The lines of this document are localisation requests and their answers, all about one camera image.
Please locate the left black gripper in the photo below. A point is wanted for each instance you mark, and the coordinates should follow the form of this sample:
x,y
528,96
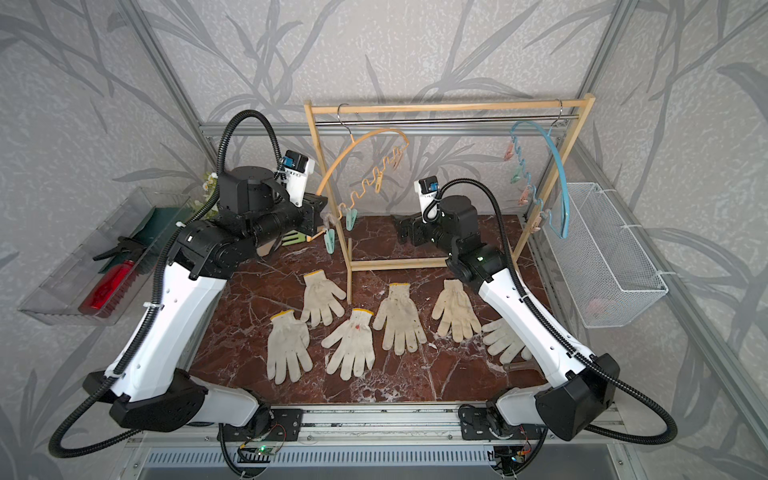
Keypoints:
x,y
310,203

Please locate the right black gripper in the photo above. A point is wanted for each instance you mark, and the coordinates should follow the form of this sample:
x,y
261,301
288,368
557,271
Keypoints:
x,y
416,224

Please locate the white glove red spot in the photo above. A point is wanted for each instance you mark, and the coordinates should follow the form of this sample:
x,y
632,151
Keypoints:
x,y
355,353

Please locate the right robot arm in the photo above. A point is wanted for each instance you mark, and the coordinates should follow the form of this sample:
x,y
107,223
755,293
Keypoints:
x,y
580,385

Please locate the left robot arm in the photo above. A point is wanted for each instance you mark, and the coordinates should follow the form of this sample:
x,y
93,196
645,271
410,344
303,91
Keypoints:
x,y
145,385

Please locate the teal clothespin clip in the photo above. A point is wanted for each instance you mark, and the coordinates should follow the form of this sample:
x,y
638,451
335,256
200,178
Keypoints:
x,y
330,240

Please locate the green garden fork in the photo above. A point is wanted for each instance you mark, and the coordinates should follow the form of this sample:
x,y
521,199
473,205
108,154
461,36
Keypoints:
x,y
293,238

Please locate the potted white flower plant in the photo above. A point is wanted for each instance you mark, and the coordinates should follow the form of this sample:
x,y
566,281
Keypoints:
x,y
209,186

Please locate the wooden clothes rack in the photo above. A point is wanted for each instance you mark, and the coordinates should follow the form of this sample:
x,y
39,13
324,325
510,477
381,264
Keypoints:
x,y
583,108

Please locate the green trowel scoop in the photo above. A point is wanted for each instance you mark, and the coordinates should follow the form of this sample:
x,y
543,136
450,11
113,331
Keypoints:
x,y
142,242

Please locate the red spray bottle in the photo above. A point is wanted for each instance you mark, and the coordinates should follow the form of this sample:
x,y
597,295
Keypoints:
x,y
117,279

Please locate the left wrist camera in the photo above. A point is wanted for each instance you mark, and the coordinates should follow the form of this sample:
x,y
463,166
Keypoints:
x,y
294,170

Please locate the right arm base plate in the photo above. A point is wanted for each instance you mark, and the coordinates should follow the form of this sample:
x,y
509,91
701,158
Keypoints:
x,y
482,423

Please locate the white wire basket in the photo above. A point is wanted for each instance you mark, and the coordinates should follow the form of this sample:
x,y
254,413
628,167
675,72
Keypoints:
x,y
609,275

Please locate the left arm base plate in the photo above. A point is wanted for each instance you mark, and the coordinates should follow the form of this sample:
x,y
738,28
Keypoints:
x,y
271,425

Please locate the clear plastic wall bin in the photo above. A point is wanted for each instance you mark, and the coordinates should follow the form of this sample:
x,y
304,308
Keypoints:
x,y
56,300

